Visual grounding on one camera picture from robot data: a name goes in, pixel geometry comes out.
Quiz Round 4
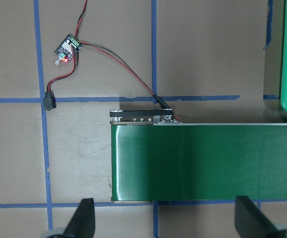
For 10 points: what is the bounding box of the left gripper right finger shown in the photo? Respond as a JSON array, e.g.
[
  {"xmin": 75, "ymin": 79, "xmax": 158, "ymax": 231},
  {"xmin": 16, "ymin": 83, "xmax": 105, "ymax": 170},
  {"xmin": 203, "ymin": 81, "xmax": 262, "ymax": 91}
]
[{"xmin": 234, "ymin": 196, "xmax": 279, "ymax": 238}]

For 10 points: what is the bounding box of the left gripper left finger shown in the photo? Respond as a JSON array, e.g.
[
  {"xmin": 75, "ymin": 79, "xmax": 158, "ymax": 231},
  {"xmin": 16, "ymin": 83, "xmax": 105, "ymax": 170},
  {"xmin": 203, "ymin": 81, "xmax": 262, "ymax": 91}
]
[{"xmin": 63, "ymin": 198, "xmax": 95, "ymax": 238}]

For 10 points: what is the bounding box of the green conveyor belt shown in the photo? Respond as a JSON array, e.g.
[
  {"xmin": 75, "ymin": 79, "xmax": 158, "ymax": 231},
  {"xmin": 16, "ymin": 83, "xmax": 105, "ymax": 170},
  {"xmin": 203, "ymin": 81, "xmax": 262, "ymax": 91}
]
[{"xmin": 110, "ymin": 109, "xmax": 287, "ymax": 202}]

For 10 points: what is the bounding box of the small motor controller board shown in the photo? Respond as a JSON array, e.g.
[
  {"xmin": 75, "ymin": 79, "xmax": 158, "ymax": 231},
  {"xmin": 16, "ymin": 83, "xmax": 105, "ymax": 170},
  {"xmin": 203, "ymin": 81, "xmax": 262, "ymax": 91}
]
[{"xmin": 54, "ymin": 34, "xmax": 82, "ymax": 65}]

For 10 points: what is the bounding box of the red black power wire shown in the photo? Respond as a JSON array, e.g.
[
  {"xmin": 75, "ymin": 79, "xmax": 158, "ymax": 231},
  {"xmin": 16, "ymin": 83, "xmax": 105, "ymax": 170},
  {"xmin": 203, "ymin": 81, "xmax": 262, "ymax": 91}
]
[{"xmin": 42, "ymin": 0, "xmax": 184, "ymax": 122}]

